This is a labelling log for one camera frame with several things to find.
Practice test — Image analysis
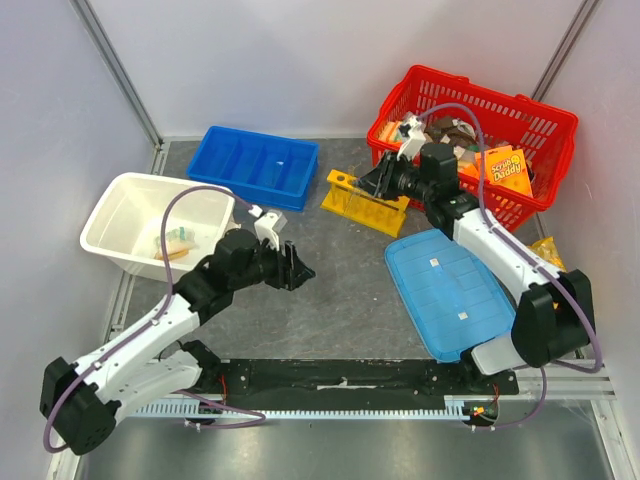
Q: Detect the clear glass test tube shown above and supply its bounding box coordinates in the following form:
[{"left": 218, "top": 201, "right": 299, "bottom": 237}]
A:
[{"left": 342, "top": 174, "right": 356, "bottom": 217}]

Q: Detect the white cable duct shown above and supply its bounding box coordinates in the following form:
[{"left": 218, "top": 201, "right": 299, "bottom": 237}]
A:
[{"left": 130, "top": 395, "right": 470, "bottom": 421}]

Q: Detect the red shopping basket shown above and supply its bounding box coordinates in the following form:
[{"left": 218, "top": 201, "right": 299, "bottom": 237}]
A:
[{"left": 367, "top": 65, "right": 579, "bottom": 232}]

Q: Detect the tan rubber band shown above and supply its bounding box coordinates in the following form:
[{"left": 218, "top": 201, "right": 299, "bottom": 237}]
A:
[{"left": 154, "top": 249, "right": 190, "bottom": 261}]

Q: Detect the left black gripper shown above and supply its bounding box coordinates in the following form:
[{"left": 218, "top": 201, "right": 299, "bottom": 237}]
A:
[{"left": 231, "top": 233, "right": 315, "bottom": 291}]

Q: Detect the yellow test tube rack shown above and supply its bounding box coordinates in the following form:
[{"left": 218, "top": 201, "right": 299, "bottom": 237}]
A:
[{"left": 321, "top": 169, "right": 409, "bottom": 238}]

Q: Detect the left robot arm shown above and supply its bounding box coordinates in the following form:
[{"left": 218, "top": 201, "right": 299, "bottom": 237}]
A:
[{"left": 39, "top": 229, "right": 316, "bottom": 455}]

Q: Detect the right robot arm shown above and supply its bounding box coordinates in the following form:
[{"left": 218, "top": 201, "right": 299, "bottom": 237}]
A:
[{"left": 354, "top": 143, "right": 602, "bottom": 394}]

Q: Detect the clear bag of swabs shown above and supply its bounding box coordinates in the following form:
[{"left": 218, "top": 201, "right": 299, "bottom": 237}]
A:
[{"left": 164, "top": 227, "right": 197, "bottom": 254}]

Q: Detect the blue divided plastic tray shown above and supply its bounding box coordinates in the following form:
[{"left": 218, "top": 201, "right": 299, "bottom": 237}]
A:
[{"left": 186, "top": 126, "right": 319, "bottom": 212}]

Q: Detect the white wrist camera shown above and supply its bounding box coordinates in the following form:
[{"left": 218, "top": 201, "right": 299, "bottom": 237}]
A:
[
  {"left": 248, "top": 204, "right": 287, "bottom": 251},
  {"left": 398, "top": 113, "right": 427, "bottom": 161}
]

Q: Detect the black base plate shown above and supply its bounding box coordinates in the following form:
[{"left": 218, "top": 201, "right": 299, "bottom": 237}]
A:
[{"left": 189, "top": 359, "right": 519, "bottom": 412}]

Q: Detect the orange green sponge pack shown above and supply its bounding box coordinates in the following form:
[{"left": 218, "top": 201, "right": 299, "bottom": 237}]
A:
[{"left": 377, "top": 120, "right": 405, "bottom": 147}]

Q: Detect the light blue plastic lid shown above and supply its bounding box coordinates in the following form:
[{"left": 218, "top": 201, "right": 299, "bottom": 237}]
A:
[{"left": 384, "top": 229, "right": 515, "bottom": 363}]

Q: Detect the orange Scrub Daddy package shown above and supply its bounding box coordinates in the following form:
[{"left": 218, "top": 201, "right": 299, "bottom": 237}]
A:
[{"left": 484, "top": 145, "right": 532, "bottom": 197}]

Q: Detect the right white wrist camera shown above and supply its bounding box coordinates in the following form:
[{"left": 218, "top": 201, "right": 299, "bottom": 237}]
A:
[{"left": 398, "top": 113, "right": 427, "bottom": 161}]

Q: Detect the short clear glass tube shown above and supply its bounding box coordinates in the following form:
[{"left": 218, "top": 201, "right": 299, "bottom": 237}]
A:
[{"left": 349, "top": 185, "right": 362, "bottom": 214}]

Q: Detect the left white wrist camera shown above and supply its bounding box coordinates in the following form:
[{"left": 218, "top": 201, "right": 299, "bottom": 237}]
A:
[{"left": 248, "top": 204, "right": 287, "bottom": 251}]

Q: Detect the white plastic tub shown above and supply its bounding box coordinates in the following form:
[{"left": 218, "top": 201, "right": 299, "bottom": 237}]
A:
[{"left": 80, "top": 172, "right": 236, "bottom": 281}]

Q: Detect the yellow Lays chips bag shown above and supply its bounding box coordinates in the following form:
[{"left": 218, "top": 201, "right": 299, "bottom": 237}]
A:
[{"left": 528, "top": 236, "right": 567, "bottom": 272}]

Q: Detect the clear glass pipette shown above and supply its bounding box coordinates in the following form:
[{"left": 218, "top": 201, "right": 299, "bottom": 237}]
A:
[{"left": 266, "top": 161, "right": 284, "bottom": 189}]

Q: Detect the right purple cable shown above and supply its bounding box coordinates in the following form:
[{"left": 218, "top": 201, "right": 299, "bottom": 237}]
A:
[{"left": 417, "top": 102, "right": 604, "bottom": 434}]

